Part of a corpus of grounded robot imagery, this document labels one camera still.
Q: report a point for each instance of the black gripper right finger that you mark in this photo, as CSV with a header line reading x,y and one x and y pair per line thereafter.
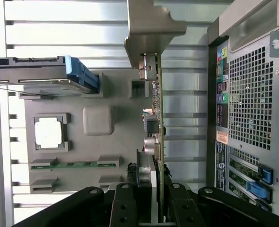
x,y
184,208

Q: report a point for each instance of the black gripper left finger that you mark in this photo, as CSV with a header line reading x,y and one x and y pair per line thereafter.
x,y
125,208

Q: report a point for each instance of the green RAM stick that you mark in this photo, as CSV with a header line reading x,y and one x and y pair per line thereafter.
x,y
78,164

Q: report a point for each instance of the grey plastic parts rack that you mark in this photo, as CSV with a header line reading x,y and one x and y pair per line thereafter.
x,y
94,151

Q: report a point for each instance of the blue slot latch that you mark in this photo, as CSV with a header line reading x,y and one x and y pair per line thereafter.
x,y
257,190
267,173

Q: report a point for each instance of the silver CPU chip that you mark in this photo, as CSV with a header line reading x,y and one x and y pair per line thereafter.
x,y
48,132

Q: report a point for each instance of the black and silver PC case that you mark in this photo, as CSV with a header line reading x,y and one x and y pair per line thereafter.
x,y
248,94

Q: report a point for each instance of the hard disk in blue caddy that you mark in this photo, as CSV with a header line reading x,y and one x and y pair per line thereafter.
x,y
35,71

